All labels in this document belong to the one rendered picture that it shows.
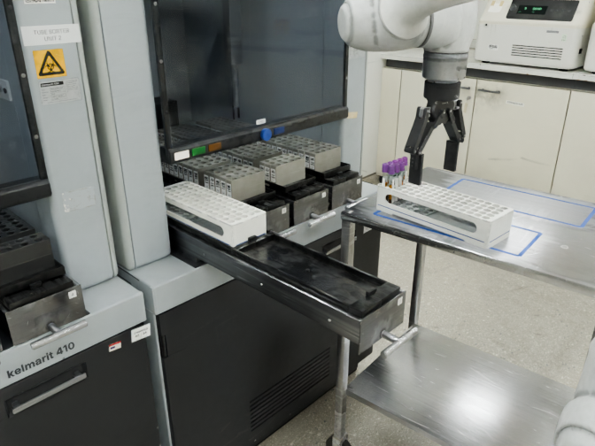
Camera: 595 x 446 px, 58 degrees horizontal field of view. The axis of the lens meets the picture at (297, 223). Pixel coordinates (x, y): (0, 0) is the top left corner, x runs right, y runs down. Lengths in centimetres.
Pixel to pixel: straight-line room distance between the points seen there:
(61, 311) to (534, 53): 269
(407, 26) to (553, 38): 217
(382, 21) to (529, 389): 111
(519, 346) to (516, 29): 169
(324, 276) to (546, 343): 151
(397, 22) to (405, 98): 258
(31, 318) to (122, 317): 19
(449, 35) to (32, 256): 89
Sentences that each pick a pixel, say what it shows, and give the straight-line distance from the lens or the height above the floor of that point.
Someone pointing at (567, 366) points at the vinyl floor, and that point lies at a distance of 233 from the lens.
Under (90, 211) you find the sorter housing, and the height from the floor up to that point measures 90.
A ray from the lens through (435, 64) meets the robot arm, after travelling 116.
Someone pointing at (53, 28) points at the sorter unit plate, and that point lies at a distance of 107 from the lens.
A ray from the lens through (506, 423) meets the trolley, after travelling 158.
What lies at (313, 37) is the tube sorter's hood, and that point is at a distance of 146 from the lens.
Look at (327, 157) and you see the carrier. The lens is 156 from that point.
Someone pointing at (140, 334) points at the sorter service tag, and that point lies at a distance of 121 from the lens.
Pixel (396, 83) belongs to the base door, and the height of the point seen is 72.
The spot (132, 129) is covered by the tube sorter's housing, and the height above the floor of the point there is 105.
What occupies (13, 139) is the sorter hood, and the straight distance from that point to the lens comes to 105.
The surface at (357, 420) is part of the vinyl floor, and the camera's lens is 190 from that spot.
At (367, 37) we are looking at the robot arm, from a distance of 105.
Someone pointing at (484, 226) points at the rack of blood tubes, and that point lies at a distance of 116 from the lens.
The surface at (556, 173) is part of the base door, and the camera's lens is 325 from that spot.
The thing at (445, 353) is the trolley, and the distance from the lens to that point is 176.
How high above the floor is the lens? 132
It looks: 24 degrees down
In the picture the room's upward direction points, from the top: straight up
